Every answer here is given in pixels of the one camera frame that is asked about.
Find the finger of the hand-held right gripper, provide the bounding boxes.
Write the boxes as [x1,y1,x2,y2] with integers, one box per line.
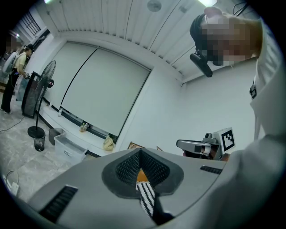
[176,139,212,153]

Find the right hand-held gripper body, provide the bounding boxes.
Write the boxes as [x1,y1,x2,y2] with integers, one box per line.
[202,127,236,161]

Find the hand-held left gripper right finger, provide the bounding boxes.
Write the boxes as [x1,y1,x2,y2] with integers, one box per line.
[140,147,228,217]

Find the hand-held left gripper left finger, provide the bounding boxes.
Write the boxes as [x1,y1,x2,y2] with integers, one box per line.
[27,147,157,229]

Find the clear labelled lidded box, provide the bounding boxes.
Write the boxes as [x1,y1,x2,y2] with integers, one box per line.
[53,133,89,167]

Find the person's white shirt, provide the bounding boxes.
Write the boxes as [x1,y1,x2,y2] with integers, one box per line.
[214,17,286,229]

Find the black white patterned blanket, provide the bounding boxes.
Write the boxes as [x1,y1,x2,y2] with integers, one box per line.
[135,181,157,219]

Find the gold-framed wooden shelf rack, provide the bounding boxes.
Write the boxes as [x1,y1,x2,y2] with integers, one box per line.
[126,141,164,153]

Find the beige bag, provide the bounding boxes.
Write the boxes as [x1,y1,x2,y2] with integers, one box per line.
[102,135,116,152]

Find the white power adapter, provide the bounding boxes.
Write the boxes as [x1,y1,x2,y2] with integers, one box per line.
[6,181,20,197]

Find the black mesh waste bin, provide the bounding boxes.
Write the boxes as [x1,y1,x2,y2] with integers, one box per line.
[33,136,46,152]

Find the grey bin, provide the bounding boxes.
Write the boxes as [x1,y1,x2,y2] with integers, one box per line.
[48,127,67,146]

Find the white window ledge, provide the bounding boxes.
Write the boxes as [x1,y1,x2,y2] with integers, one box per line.
[37,96,112,157]

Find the black standing fan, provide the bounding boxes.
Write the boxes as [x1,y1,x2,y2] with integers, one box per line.
[27,59,57,138]

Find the grey roller blind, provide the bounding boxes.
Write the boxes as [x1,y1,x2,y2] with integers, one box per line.
[42,41,99,108]
[60,48,151,137]

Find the person's head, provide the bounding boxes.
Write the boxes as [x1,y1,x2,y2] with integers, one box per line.
[201,6,264,67]

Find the ceiling light panel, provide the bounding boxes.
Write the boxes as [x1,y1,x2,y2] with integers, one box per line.
[198,0,219,7]

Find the round ceiling vent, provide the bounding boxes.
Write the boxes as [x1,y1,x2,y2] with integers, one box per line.
[147,0,162,12]

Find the white backpack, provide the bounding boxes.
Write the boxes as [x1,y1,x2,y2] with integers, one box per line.
[2,51,20,76]

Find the black strap buckle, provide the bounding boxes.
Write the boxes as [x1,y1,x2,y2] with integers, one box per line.
[249,75,257,100]

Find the white cable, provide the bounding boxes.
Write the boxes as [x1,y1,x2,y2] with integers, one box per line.
[2,170,20,186]

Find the black head-mounted camera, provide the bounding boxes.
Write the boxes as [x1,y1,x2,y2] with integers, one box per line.
[189,52,213,78]

